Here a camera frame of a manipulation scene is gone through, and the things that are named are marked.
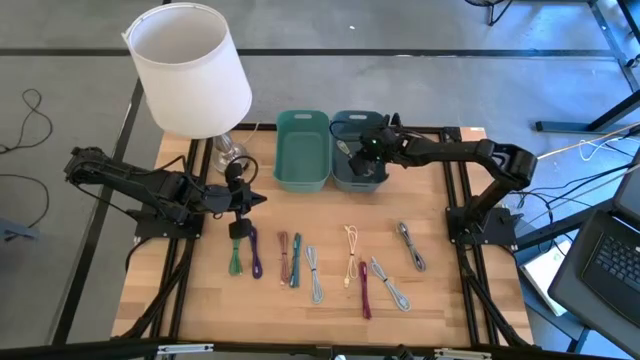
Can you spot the black desk frame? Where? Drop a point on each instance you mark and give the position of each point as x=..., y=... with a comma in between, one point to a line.
x=565, y=125

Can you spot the black aluminium table frame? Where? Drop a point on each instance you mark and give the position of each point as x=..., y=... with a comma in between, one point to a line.
x=265, y=127

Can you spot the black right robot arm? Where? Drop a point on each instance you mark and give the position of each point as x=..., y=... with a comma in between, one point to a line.
x=450, y=150

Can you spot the black crossbar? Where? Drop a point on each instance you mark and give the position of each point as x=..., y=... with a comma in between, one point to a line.
x=75, y=350

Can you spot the teal plastic bin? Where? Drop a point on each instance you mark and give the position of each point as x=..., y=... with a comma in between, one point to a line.
x=300, y=150

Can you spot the silver bracket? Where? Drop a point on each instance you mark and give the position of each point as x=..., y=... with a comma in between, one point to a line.
x=462, y=354
x=185, y=349

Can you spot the blue floor object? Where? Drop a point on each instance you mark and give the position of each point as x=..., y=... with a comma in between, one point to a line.
x=15, y=231

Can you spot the white book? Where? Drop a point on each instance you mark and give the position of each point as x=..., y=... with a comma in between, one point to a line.
x=542, y=272

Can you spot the white lamp shade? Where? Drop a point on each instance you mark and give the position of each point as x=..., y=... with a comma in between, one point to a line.
x=190, y=85

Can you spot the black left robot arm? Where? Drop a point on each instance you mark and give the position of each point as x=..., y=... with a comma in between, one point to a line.
x=150, y=185

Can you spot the black open laptop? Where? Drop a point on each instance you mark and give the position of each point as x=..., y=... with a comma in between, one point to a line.
x=600, y=280

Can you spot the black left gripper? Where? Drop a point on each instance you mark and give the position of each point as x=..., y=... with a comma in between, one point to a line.
x=220, y=199

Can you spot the small black bracket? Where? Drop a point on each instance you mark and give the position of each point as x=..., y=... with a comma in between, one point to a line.
x=396, y=120

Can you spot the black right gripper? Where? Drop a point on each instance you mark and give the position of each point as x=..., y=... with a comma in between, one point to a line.
x=375, y=145

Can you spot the dark laptop screen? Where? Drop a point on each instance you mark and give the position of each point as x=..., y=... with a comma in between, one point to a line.
x=630, y=195

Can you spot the silver lamp base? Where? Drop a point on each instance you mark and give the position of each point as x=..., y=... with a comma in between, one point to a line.
x=230, y=155

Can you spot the blue-grey plastic bin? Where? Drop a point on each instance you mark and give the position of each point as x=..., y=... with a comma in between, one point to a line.
x=340, y=175

